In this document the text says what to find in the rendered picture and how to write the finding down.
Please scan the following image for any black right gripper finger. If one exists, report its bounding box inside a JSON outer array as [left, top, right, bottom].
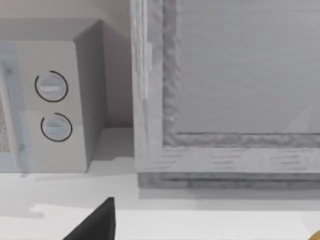
[[62, 196, 116, 240]]

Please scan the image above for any smaller microwave knob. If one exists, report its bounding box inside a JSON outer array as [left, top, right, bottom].
[[40, 112, 73, 143]]

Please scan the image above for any pale microwave oven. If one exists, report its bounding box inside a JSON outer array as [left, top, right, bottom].
[[0, 17, 109, 174]]

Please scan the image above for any larger microwave knob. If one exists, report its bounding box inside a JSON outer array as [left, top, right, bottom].
[[34, 70, 69, 103]]

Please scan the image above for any microwave door handle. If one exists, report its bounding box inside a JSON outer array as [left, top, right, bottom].
[[0, 62, 17, 153]]

